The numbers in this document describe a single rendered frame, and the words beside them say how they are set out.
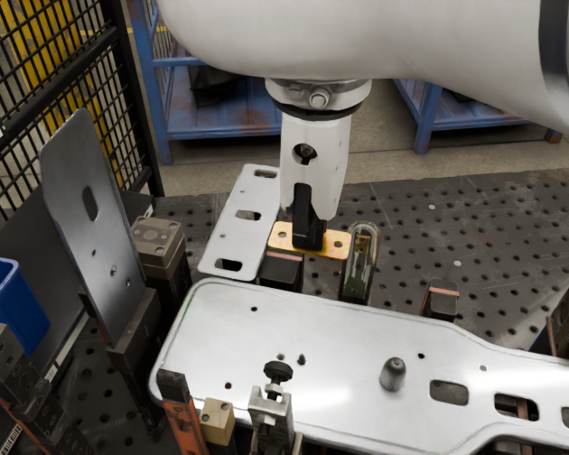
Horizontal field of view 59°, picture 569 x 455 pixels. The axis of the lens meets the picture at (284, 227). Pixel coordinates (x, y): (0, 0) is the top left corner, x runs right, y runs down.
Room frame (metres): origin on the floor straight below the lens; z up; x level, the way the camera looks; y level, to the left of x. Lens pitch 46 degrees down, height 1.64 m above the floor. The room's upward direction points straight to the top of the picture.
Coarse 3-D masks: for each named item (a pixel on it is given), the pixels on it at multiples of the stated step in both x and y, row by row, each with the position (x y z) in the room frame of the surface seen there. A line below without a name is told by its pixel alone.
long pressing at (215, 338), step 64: (192, 320) 0.43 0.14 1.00; (256, 320) 0.43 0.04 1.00; (320, 320) 0.43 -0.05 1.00; (384, 320) 0.43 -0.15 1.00; (192, 384) 0.33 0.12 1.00; (256, 384) 0.33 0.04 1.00; (320, 384) 0.33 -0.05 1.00; (512, 384) 0.33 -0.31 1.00; (384, 448) 0.24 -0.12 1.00; (448, 448) 0.24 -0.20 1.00
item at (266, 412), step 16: (272, 368) 0.23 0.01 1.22; (288, 368) 0.23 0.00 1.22; (272, 384) 0.22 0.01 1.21; (256, 400) 0.20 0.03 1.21; (272, 400) 0.20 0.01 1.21; (288, 400) 0.20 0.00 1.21; (256, 416) 0.20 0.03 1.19; (272, 416) 0.19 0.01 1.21; (288, 416) 0.20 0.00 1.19; (256, 432) 0.21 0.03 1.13; (272, 432) 0.20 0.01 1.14; (288, 432) 0.20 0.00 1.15; (288, 448) 0.21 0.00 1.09
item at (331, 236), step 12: (276, 228) 0.38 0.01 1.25; (288, 228) 0.38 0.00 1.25; (276, 240) 0.36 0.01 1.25; (288, 240) 0.36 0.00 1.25; (324, 240) 0.36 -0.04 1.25; (336, 240) 0.36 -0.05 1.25; (348, 240) 0.36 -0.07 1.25; (300, 252) 0.35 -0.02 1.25; (312, 252) 0.34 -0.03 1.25; (324, 252) 0.34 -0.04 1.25; (336, 252) 0.34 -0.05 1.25; (348, 252) 0.34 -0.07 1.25
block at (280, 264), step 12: (276, 252) 0.58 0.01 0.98; (288, 252) 0.58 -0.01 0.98; (264, 264) 0.56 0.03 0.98; (276, 264) 0.56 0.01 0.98; (288, 264) 0.56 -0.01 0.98; (300, 264) 0.56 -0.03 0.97; (264, 276) 0.53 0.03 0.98; (276, 276) 0.53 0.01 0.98; (288, 276) 0.53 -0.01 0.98; (300, 276) 0.56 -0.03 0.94; (276, 288) 0.52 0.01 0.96; (288, 288) 0.52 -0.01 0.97; (300, 288) 0.56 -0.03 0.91
